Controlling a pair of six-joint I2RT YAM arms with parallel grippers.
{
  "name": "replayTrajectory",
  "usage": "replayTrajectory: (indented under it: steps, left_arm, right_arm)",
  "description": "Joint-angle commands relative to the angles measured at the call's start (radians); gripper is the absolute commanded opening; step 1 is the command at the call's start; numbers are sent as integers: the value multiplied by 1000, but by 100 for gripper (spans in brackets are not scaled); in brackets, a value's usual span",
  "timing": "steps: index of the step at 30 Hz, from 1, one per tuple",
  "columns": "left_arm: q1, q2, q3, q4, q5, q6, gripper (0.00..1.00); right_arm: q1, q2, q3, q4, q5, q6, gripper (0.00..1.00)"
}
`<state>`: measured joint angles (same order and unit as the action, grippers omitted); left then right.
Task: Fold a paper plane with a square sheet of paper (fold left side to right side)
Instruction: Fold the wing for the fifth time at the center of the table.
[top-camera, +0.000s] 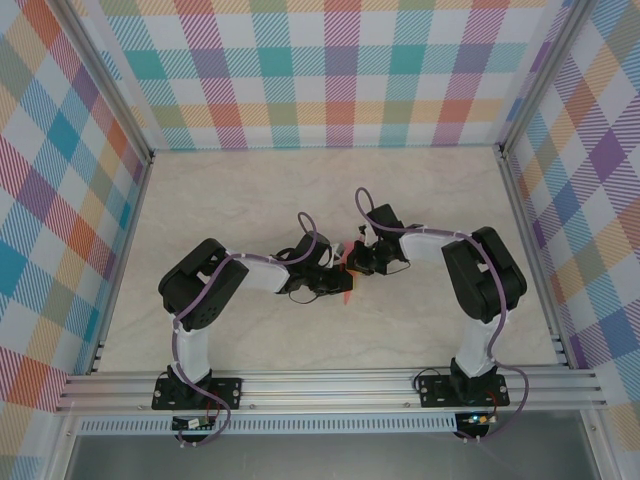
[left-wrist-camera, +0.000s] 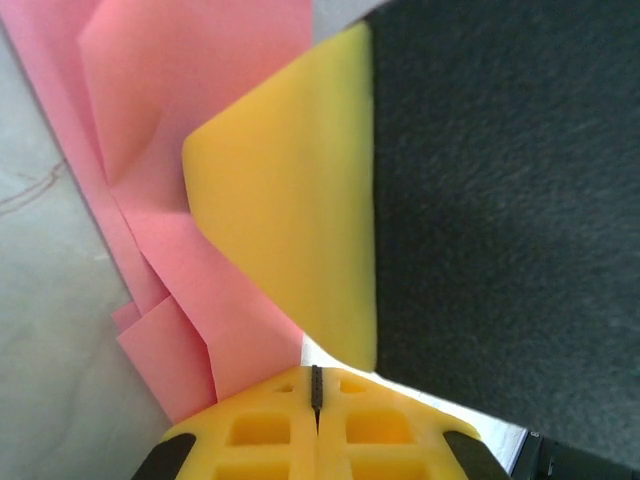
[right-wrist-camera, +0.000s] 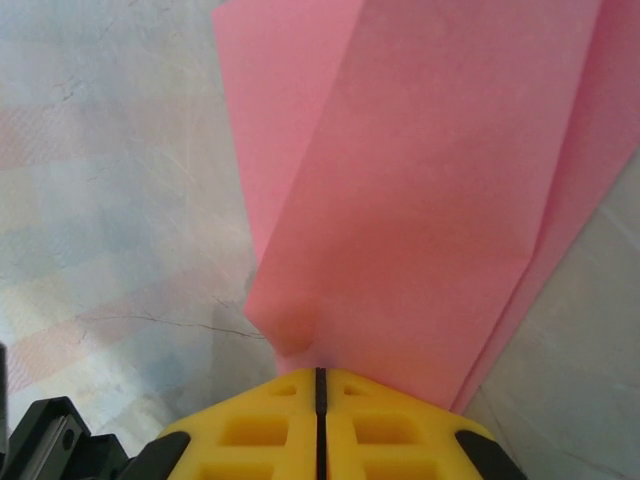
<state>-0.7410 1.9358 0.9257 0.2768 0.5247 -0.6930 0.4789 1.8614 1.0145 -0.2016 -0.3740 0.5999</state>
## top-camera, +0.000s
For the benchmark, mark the pink cloth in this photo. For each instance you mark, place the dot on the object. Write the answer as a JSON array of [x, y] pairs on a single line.
[[348, 296]]

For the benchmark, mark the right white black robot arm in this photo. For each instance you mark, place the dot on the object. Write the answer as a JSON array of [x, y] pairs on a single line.
[[475, 347]]

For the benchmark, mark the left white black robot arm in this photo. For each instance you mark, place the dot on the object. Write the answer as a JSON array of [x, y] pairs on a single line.
[[192, 355]]

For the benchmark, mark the grey metal panel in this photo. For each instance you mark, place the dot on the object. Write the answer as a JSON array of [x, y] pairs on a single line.
[[325, 457]]

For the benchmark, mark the circuit board with lit led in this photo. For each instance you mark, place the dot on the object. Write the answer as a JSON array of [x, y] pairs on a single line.
[[477, 419]]

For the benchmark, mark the black circuit board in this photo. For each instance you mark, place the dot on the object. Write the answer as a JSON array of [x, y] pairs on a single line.
[[187, 424]]

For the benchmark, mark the aluminium mounting rail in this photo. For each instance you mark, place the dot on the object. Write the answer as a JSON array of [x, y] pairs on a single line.
[[325, 390]]

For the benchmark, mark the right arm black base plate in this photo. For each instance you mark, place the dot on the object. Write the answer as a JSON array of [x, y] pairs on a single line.
[[435, 392]]

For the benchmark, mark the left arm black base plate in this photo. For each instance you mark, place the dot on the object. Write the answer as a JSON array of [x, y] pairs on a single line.
[[230, 390]]

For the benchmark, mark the aluminium table side rail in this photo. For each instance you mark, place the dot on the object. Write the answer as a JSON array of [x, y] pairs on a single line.
[[123, 260], [536, 260]]

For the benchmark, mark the aluminium frame post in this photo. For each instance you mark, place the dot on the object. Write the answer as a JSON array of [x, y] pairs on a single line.
[[540, 75], [112, 85]]

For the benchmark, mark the aluminium frame leg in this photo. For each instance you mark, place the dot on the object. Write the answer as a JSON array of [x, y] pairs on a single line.
[[597, 450], [60, 450]]

